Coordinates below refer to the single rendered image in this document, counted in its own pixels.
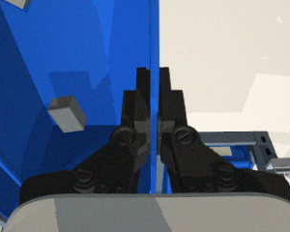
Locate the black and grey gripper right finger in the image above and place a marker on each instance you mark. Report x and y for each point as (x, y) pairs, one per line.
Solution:
(198, 167)

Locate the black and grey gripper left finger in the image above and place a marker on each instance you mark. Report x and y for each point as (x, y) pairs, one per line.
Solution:
(116, 166)

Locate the grey block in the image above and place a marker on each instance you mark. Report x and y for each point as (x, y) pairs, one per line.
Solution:
(67, 113)
(19, 3)

